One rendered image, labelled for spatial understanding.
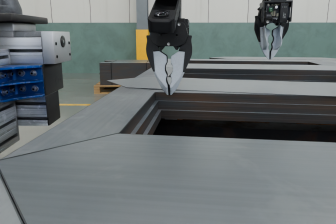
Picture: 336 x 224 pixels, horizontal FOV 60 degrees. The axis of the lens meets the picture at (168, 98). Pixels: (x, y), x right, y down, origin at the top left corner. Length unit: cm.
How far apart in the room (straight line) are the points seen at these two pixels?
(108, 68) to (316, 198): 491
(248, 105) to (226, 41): 721
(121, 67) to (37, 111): 417
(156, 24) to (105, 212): 35
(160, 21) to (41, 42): 47
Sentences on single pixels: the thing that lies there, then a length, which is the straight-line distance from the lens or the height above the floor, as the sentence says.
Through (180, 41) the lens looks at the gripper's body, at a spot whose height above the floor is 97.
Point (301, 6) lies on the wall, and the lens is 835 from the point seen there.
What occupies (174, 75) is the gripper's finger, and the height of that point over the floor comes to 90.
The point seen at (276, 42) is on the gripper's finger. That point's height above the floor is 96.
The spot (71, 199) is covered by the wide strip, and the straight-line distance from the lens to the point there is 23.
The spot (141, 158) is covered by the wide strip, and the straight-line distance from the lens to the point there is 28.
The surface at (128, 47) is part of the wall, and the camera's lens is 777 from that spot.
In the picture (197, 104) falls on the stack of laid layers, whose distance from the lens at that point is 59.
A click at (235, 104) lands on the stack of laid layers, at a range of 60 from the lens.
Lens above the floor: 98
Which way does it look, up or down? 12 degrees down
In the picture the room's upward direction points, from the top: straight up
